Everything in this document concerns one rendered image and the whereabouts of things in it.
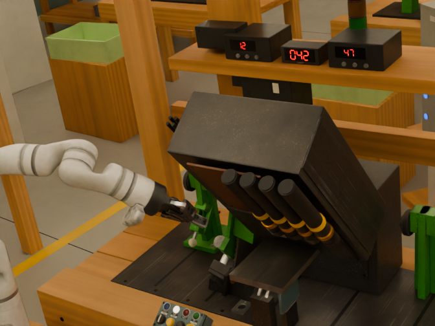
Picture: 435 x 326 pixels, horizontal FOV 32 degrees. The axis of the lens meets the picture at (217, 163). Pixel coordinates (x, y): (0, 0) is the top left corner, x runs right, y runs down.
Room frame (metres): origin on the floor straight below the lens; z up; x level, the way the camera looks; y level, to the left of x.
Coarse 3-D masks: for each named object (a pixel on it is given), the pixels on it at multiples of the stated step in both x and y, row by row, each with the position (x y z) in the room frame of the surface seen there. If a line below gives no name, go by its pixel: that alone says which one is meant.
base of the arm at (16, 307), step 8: (16, 296) 1.72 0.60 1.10; (0, 304) 1.69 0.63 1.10; (8, 304) 1.70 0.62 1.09; (16, 304) 1.71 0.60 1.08; (0, 312) 1.69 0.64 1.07; (8, 312) 1.70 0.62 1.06; (16, 312) 1.71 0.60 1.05; (24, 312) 1.73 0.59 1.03; (0, 320) 1.70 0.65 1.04; (8, 320) 1.70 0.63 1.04; (16, 320) 1.70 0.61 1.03; (24, 320) 1.72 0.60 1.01
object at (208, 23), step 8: (200, 24) 2.24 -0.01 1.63; (208, 24) 2.23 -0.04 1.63; (216, 24) 2.22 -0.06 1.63; (224, 24) 2.20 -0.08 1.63; (232, 24) 2.19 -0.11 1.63; (240, 24) 2.18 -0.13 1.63; (200, 32) 2.22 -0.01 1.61; (208, 32) 2.20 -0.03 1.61; (216, 32) 2.18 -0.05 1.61; (224, 32) 2.16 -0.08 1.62; (232, 32) 2.15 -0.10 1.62; (200, 40) 2.22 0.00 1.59; (208, 40) 2.20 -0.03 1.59; (216, 40) 2.18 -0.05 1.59; (208, 48) 2.20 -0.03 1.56; (216, 48) 2.19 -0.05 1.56; (224, 48) 2.17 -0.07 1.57
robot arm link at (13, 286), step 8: (0, 240) 1.75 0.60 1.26; (0, 248) 1.72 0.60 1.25; (0, 256) 1.71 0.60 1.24; (8, 256) 1.73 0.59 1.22; (0, 264) 1.70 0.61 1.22; (8, 264) 1.72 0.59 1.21; (0, 272) 1.71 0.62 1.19; (8, 272) 1.71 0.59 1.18; (0, 280) 1.73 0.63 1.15; (8, 280) 1.71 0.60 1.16; (0, 288) 1.70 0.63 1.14; (8, 288) 1.70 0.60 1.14; (16, 288) 1.73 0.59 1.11; (0, 296) 1.69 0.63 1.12; (8, 296) 1.70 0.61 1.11
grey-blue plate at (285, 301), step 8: (296, 280) 1.71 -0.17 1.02; (288, 288) 1.67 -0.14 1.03; (296, 288) 1.70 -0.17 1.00; (280, 296) 1.64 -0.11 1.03; (288, 296) 1.67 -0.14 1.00; (296, 296) 1.70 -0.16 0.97; (280, 304) 1.64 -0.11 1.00; (288, 304) 1.66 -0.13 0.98; (296, 304) 1.69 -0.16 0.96; (280, 312) 1.64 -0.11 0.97; (288, 312) 1.65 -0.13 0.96; (296, 312) 1.68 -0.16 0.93; (288, 320) 1.65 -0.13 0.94; (296, 320) 1.68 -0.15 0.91
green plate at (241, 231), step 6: (228, 222) 1.83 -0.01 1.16; (234, 222) 1.84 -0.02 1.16; (240, 222) 1.82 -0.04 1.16; (228, 228) 1.84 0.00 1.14; (234, 228) 1.84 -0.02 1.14; (240, 228) 1.83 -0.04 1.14; (246, 228) 1.81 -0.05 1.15; (228, 234) 1.84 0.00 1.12; (234, 234) 1.84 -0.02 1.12; (240, 234) 1.83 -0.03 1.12; (246, 234) 1.82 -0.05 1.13; (252, 234) 1.80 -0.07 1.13; (234, 240) 1.87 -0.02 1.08; (246, 240) 1.82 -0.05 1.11; (252, 240) 1.80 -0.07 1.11
